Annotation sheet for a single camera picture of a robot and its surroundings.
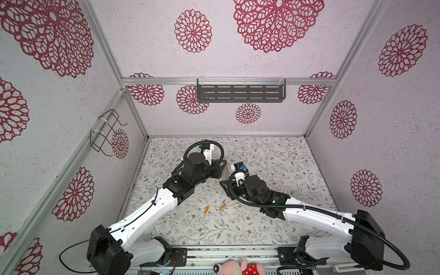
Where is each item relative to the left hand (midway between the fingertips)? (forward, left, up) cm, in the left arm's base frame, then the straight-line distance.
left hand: (223, 164), depth 74 cm
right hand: (-5, 0, -4) cm, 6 cm away
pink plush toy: (-36, -3, -18) cm, 40 cm away
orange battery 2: (-9, 0, -25) cm, 27 cm away
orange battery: (-10, +8, -26) cm, 29 cm away
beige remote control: (-5, -1, -1) cm, 5 cm away
